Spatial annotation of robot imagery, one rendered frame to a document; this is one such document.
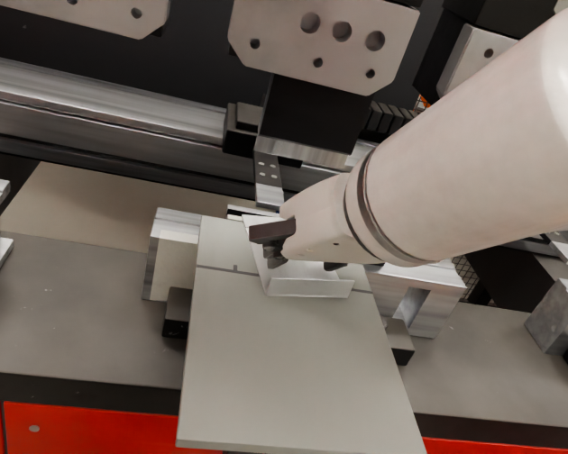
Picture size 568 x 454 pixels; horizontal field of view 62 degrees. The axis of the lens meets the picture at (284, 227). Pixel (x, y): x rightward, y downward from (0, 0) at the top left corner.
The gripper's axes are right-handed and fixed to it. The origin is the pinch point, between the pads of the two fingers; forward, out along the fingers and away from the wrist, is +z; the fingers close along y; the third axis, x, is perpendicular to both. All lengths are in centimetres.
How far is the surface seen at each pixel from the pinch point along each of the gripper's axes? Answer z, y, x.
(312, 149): 0.7, -1.4, -11.2
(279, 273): 1.8, 2.1, 1.9
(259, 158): 17.0, -0.9, -16.7
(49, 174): 196, 45, -73
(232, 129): 18.4, 2.7, -21.1
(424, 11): 21, -35, -53
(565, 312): 6.8, -42.1, 4.8
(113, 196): 186, 16, -62
